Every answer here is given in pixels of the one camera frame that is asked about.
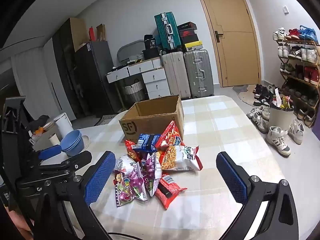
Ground white trash bin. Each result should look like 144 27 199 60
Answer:
269 100 295 132

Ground person's left hand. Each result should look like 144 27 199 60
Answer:
7 209 34 238

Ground dark cloth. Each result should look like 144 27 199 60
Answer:
32 115 50 130

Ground blue snack packet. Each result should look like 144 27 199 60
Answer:
132 133 161 152

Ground white cup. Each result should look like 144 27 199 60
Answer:
48 134 62 147

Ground rows of assorted shoes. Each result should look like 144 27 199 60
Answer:
272 25 320 108

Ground wooden shoe rack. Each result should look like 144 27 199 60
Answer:
276 36 320 128

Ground black refrigerator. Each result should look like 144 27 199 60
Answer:
74 41 118 118

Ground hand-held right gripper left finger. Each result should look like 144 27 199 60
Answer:
32 151 116 240

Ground white kettle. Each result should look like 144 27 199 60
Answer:
54 113 75 140

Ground white plate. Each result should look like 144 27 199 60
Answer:
80 135 91 151

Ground purple white candy packet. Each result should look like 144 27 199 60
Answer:
140 152 163 197

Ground teal suitcase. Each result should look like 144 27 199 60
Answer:
154 11 181 51

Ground tan wooden door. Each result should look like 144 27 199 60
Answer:
194 0 262 88

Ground beige suitcase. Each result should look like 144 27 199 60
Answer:
161 51 191 99

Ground small red orange packet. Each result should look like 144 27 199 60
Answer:
124 140 141 163

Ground white drawer desk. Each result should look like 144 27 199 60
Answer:
105 57 171 100

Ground brown cardboard box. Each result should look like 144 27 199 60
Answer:
119 95 185 142

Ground black bag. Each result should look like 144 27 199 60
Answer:
142 47 160 60

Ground flat brown cardboard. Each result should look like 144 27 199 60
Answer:
96 24 107 42

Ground white noodle snack bag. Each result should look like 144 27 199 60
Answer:
157 145 202 172

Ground woven laundry basket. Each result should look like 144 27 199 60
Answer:
122 79 147 103

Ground silver suitcase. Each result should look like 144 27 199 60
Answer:
184 49 214 98

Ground red barcode snack packet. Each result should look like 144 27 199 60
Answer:
154 174 187 210

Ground dark tall wardrobe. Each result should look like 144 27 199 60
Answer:
52 17 88 117

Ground black printed box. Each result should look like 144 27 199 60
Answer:
144 34 157 48

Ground round door mat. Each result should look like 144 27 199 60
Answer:
232 84 258 107

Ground blue bowl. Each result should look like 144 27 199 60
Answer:
62 133 84 157
61 130 82 151

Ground purple cartoon candy packet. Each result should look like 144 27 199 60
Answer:
114 172 148 207

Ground silver white candy packet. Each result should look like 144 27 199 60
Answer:
114 154 140 178

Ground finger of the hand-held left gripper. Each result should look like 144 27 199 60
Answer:
37 144 63 161
37 151 93 178

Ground cluster of sneakers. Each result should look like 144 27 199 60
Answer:
246 84 317 157

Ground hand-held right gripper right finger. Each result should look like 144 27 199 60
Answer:
216 151 300 240

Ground large red chips bag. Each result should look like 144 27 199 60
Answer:
155 120 185 150

